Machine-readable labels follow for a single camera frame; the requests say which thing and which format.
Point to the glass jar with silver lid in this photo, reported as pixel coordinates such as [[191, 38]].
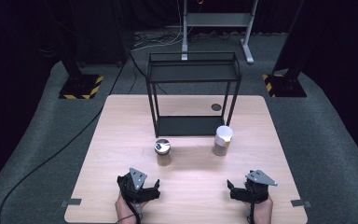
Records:
[[162, 151]]

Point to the person's right hand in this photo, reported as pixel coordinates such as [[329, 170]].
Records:
[[262, 213]]

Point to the round table grommet hole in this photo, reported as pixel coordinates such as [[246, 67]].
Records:
[[216, 107]]

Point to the grey tape strip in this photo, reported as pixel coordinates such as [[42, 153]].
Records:
[[300, 203], [71, 202]]

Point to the person's left hand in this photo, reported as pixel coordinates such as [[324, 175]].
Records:
[[126, 213]]

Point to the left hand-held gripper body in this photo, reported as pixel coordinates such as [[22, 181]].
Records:
[[130, 189]]

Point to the jar with white lid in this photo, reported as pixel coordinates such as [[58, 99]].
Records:
[[223, 137]]

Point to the grey metal stand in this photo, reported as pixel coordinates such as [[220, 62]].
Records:
[[217, 19]]

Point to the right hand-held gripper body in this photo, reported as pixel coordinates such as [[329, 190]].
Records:
[[256, 191]]

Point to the black stand with striped base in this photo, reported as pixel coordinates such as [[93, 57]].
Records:
[[80, 87], [287, 85]]

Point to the black metal shelf rack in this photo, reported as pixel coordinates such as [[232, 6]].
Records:
[[191, 126]]

